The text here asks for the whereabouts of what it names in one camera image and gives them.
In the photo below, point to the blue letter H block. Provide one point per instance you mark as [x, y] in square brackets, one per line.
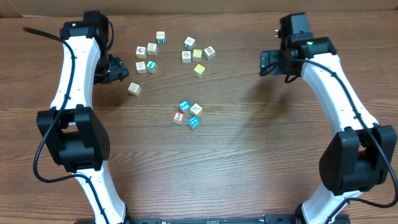
[194, 122]

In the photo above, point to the red number 3 block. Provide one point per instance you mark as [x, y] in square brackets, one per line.
[178, 117]

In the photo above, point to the block with red picture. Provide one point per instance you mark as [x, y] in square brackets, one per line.
[141, 52]

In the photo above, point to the blue number 5 block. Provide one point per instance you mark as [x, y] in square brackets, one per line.
[184, 106]

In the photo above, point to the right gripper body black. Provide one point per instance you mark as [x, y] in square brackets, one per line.
[268, 63]

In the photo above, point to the plain block red drawing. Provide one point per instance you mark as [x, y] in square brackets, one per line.
[186, 56]

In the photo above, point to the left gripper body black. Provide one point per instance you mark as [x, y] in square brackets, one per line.
[117, 70]

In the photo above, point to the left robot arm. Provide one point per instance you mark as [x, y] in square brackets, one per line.
[72, 132]

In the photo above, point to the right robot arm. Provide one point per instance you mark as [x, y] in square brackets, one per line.
[360, 152]

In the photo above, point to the block with teal side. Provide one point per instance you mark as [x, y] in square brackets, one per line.
[160, 37]

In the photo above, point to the green number 4 block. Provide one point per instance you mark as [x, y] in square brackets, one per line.
[151, 66]

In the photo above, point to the plain block red car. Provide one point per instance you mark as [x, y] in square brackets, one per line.
[196, 109]

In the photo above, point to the plain wooden block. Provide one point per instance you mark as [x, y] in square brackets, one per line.
[141, 67]

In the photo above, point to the yellow block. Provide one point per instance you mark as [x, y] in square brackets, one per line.
[199, 71]
[197, 55]

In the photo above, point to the white block teal side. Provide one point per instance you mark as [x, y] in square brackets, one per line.
[189, 43]

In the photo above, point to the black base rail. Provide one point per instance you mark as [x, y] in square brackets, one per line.
[211, 221]

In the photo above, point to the plain block letter T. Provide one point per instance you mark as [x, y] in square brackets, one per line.
[134, 89]

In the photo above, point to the yellow top block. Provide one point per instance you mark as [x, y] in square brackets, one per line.
[197, 55]

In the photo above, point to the plain block K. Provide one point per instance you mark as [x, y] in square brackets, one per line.
[152, 49]

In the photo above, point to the white block green side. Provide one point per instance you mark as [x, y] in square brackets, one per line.
[209, 52]

